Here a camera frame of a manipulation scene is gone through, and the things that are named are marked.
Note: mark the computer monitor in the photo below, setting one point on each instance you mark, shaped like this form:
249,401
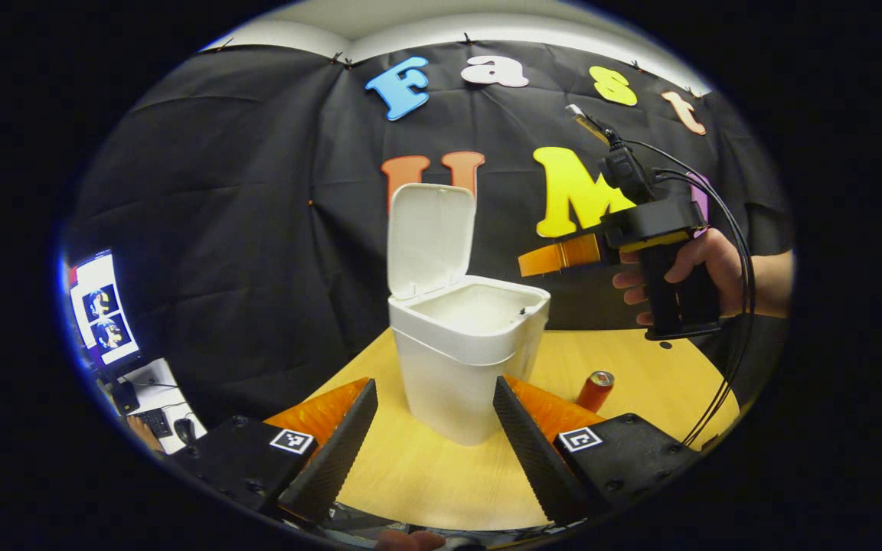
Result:
104,306

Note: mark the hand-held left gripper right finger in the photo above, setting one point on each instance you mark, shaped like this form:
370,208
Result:
533,459

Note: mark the black computer mouse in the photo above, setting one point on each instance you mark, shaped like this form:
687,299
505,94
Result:
184,430

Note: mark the wooden desktop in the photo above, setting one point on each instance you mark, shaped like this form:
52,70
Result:
426,474

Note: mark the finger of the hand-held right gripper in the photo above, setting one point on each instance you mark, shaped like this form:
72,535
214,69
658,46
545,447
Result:
560,256

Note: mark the white side table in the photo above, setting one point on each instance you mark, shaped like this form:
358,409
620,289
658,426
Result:
154,379

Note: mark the red pop can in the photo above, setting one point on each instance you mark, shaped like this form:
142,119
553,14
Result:
594,390

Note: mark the black backdrop cloth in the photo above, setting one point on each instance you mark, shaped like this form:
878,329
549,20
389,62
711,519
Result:
257,229

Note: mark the white desktop garbage bin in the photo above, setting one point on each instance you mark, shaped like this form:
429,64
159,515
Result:
456,367

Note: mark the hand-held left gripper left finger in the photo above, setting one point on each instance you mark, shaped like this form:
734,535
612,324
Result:
341,451

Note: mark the black keyboard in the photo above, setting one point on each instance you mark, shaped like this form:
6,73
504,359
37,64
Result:
154,422

